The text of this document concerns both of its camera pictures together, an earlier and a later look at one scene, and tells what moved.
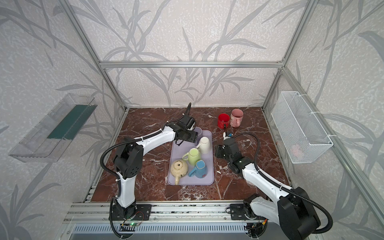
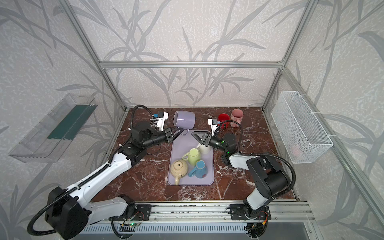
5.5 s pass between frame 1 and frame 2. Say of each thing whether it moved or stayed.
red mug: stayed
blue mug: stayed
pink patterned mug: stayed
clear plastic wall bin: stayed
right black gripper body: moved
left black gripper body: moved
